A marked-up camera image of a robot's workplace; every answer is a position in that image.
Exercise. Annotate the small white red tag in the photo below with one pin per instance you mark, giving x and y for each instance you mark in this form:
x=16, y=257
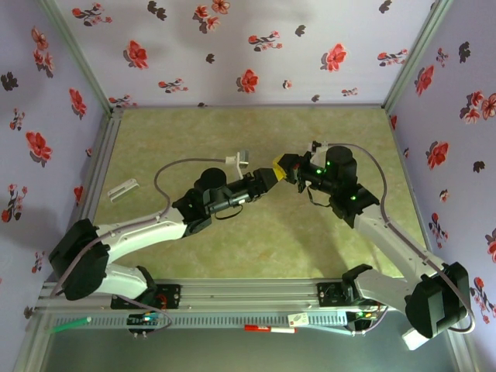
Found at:
x=298, y=318

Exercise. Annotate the thin aluminium table edge rail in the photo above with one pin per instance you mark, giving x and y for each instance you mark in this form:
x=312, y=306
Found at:
x=248, y=106

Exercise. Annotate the white box with red label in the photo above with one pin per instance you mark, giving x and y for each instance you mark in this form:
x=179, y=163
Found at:
x=414, y=341

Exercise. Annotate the aluminium frame bar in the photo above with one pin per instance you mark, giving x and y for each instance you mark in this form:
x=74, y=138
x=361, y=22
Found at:
x=461, y=356
x=29, y=356

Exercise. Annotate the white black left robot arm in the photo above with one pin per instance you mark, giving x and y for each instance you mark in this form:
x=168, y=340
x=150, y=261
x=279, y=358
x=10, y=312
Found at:
x=135, y=236

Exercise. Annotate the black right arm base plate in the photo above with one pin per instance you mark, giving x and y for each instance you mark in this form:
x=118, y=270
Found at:
x=329, y=294

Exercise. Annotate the aluminium side rail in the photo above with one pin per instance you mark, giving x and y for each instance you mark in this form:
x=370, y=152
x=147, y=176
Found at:
x=111, y=131

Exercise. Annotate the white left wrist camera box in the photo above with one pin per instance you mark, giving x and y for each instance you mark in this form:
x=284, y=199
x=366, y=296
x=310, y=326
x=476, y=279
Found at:
x=242, y=156

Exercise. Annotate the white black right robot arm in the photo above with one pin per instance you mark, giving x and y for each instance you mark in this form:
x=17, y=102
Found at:
x=399, y=244

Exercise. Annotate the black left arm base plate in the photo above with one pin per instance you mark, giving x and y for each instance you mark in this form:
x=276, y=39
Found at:
x=170, y=294

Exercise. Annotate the aluminium corner post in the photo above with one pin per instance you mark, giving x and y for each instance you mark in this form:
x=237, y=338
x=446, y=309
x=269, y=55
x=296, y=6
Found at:
x=77, y=50
x=416, y=50

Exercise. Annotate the green tube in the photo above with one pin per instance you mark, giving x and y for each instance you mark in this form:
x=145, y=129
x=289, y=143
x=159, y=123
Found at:
x=71, y=324

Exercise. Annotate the wide aluminium mounting rail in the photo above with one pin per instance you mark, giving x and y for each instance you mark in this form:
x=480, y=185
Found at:
x=248, y=294

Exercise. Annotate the red white marker pen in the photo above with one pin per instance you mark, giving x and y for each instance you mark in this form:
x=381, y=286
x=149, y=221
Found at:
x=257, y=328

